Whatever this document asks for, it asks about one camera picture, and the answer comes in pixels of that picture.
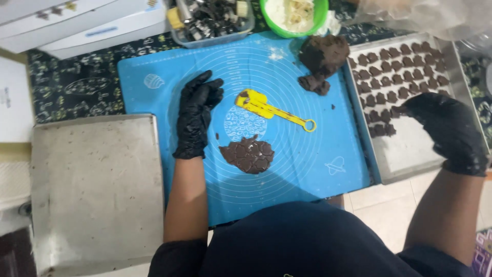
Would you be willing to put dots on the person's right hand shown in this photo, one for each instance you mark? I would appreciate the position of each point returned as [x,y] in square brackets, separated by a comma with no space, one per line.
[451,130]

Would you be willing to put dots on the person's left hand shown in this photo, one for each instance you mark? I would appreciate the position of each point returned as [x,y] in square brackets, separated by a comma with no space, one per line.
[194,115]

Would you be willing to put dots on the person's right fingers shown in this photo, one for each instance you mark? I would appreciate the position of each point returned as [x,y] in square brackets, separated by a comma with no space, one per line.
[417,104]

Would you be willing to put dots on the person's left fingers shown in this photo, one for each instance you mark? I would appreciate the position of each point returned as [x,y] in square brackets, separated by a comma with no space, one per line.
[205,90]

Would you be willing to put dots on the rows of chocolate dough cutouts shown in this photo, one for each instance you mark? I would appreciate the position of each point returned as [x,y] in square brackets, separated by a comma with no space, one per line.
[388,77]

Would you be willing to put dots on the metal baking tray with cutouts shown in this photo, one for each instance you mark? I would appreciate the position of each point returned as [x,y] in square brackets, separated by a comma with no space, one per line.
[407,157]

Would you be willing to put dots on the yellow plastic dough tool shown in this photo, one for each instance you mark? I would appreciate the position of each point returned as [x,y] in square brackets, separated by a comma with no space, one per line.
[265,107]

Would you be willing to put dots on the clear container of cookie cutters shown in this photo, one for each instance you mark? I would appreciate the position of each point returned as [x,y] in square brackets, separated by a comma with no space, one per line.
[211,21]

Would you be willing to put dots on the flat rolled chocolate dough sheet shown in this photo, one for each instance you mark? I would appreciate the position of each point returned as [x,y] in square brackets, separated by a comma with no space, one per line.
[248,156]

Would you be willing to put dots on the clear plastic bag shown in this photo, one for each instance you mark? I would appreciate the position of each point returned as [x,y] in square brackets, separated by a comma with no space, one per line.
[415,15]

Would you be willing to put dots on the large chocolate dough lump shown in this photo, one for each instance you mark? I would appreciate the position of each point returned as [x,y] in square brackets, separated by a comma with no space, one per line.
[325,54]

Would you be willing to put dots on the small chocolate dough lump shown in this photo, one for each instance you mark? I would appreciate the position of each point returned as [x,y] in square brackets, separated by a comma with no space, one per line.
[313,84]

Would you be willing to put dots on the white flour heap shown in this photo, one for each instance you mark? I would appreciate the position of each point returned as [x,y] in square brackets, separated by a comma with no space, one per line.
[290,13]

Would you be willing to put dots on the blue silicone baking mat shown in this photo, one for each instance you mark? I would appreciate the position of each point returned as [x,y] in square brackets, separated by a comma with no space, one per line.
[292,165]

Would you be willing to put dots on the white crumpled tissue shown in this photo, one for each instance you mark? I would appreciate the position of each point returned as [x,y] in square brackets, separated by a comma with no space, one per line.
[331,24]

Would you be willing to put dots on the green plastic bowl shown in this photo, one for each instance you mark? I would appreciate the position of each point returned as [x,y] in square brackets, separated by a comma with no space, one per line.
[321,19]

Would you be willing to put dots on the black patterned tablecloth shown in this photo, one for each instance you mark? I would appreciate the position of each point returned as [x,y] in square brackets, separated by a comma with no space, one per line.
[77,88]

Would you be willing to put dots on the stack of white boxes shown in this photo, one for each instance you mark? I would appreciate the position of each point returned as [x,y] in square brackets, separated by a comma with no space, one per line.
[77,27]

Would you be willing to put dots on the empty metal baking tray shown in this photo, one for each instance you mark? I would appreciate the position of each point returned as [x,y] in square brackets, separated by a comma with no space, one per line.
[96,192]

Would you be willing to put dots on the purple patterned cloth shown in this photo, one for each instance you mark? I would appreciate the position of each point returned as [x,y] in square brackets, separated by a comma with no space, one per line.
[483,254]

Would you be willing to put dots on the person's dark clothing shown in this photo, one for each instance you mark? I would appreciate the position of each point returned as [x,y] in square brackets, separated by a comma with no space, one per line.
[307,246]

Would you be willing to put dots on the white flat board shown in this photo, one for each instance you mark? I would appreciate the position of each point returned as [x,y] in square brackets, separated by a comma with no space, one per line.
[13,100]

